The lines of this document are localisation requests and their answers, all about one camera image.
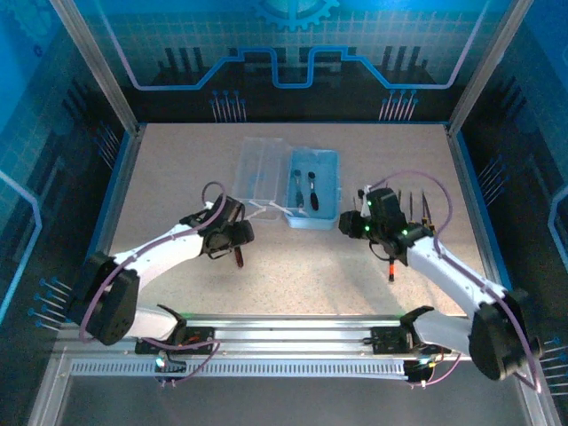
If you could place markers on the blue plastic tool box base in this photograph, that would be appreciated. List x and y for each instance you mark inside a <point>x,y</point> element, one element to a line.
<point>326,177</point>

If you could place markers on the clear plastic tool box lid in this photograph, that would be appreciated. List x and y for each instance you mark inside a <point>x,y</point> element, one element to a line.
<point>248,160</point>

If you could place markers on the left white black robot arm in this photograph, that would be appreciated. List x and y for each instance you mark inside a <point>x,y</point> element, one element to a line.
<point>164,253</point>

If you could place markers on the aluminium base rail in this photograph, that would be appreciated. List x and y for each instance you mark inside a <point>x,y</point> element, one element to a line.
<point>288,333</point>

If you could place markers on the aluminium frame post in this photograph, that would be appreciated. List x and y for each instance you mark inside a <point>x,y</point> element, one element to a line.
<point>488,66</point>
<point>98,66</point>

